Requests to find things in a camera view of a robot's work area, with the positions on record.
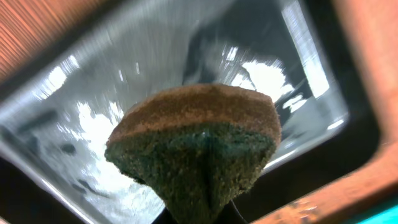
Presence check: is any black water basin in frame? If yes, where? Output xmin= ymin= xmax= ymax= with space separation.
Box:
xmin=1 ymin=0 xmax=380 ymax=223

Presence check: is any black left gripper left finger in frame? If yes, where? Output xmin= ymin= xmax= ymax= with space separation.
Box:
xmin=152 ymin=208 xmax=170 ymax=224

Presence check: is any green yellow sponge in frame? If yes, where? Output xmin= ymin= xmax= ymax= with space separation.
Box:
xmin=104 ymin=84 xmax=281 ymax=223

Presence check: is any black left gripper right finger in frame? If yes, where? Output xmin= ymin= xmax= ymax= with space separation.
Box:
xmin=217 ymin=200 xmax=248 ymax=224

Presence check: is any blue plastic tray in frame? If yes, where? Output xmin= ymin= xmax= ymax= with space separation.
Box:
xmin=346 ymin=205 xmax=397 ymax=224

